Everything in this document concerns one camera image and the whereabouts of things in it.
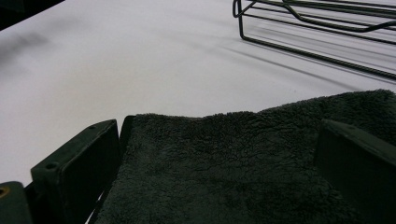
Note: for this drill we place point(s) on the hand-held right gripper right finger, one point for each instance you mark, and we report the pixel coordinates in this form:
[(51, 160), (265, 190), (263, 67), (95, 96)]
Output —
[(364, 174)]

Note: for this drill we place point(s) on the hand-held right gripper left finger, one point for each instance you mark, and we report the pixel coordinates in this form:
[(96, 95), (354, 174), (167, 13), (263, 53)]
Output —
[(77, 174)]

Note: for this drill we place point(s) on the dark grey towel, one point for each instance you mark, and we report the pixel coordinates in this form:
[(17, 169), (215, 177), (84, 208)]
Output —
[(218, 171)]

